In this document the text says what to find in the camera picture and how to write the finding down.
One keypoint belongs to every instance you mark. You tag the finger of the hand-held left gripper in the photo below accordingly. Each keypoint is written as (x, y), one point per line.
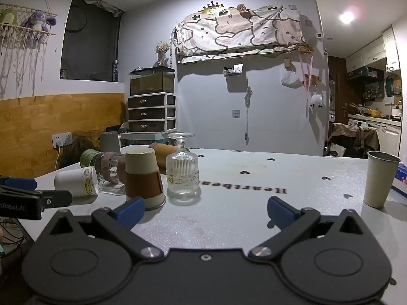
(19, 183)
(57, 198)

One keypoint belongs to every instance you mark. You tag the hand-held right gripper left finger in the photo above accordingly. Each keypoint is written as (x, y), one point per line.
(129, 213)

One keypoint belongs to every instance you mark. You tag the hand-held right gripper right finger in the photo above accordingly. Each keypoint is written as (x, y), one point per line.
(280, 213)

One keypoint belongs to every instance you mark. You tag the ribbed stemmed glass cup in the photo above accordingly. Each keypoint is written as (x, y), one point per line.
(182, 174)

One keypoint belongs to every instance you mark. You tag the white paper cup yellow print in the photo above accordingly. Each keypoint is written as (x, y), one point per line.
(74, 181)

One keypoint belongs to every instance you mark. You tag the beige cup with brown sleeve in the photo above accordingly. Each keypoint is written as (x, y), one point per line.
(141, 178)

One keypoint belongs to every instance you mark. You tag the green cup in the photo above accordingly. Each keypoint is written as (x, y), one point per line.
(89, 158)

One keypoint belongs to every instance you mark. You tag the grey cup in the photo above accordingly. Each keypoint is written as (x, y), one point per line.
(110, 141)

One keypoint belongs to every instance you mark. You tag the tall beige cup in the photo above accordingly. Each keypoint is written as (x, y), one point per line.
(380, 178)

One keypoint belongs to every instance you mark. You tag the glass mug with pink sleeve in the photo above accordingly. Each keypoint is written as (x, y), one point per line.
(111, 168)

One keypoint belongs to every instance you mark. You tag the dark net pile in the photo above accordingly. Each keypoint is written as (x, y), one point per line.
(74, 149)

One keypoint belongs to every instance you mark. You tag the teal patterned box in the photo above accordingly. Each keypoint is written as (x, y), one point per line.
(143, 139)

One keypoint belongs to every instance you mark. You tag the chair with brown jacket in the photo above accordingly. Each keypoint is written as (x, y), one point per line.
(353, 139)

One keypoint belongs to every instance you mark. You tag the white drawer unit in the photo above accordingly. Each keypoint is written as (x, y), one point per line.
(152, 112)

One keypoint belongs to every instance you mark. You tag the white plush sheep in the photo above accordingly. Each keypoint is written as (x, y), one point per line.
(316, 100)

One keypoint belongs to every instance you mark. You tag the white washing machine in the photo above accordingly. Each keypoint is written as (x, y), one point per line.
(359, 123)

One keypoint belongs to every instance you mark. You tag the blue tissue box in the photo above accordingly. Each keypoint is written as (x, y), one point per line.
(401, 178)

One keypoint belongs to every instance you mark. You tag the glass fish tank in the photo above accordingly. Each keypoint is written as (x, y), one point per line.
(152, 82)

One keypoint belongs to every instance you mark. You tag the white hanging bag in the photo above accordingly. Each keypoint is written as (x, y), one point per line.
(291, 79)

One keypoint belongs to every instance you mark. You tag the brown wooden door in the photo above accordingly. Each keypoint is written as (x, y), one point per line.
(337, 89)

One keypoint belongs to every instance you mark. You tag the macrame hanging shelf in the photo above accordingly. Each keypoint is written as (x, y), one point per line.
(19, 44)

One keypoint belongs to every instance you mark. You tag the dark window curtain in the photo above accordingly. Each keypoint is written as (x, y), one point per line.
(89, 41)

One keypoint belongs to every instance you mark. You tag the purple plush toy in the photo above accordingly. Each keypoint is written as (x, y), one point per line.
(39, 19)

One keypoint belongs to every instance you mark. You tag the dried flower bouquet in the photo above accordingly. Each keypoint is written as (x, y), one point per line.
(162, 50)

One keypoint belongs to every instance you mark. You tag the green plush toy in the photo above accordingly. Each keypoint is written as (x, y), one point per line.
(8, 16)

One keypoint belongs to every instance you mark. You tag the printed cartoon cloth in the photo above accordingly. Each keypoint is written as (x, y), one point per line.
(238, 35)

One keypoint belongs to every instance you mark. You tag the white kitchen cabinets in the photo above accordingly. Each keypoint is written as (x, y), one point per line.
(372, 54)

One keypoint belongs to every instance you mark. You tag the round ceiling light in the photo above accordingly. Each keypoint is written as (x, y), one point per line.
(346, 17)

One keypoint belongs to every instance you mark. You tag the gold crown decoration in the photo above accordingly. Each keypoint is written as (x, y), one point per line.
(213, 7)

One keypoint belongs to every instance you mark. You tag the white wall outlet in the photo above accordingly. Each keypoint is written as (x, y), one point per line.
(62, 139)

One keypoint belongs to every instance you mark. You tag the grey wall socket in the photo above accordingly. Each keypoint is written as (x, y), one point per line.
(236, 114)

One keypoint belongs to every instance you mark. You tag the small clear wall shelf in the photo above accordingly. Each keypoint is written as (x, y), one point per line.
(233, 70)

